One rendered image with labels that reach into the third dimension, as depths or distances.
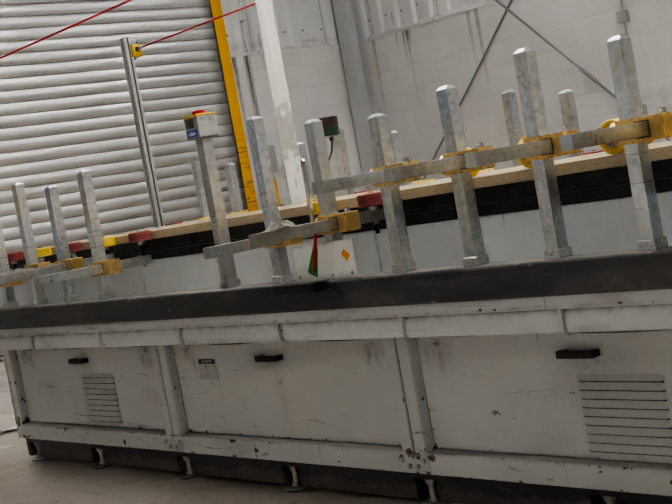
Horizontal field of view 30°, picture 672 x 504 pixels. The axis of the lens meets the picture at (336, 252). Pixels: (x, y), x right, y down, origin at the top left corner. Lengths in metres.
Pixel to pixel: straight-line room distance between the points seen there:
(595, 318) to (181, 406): 2.12
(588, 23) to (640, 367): 8.81
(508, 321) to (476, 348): 0.42
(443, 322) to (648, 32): 8.38
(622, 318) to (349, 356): 1.22
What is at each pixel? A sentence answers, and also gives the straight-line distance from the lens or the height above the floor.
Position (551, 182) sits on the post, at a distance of 2.78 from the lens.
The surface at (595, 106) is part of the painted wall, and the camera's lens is 11.70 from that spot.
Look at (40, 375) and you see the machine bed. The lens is 5.47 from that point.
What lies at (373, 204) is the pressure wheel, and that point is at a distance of 3.34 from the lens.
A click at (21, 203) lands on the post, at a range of 4.79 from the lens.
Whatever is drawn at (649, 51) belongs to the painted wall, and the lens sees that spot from 11.33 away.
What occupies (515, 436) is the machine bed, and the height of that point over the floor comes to 0.22.
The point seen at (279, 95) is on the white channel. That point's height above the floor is 1.33.
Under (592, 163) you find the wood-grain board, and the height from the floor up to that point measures 0.89.
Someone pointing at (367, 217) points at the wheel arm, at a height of 0.85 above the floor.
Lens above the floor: 0.94
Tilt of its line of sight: 3 degrees down
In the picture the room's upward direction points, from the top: 10 degrees counter-clockwise
